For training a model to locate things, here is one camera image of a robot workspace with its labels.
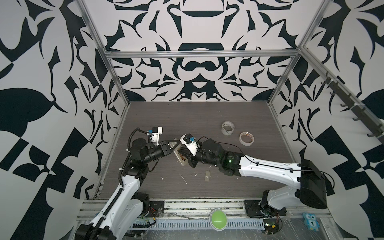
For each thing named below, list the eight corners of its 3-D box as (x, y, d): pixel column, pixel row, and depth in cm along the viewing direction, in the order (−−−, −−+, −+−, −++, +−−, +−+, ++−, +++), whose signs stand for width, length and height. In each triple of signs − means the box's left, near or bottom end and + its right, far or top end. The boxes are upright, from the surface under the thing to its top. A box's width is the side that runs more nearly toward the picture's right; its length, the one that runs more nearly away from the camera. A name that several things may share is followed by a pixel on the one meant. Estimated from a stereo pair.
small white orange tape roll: (240, 146, 98) (241, 144, 96) (237, 133, 104) (238, 131, 102) (254, 146, 98) (256, 144, 96) (251, 133, 104) (252, 131, 102)
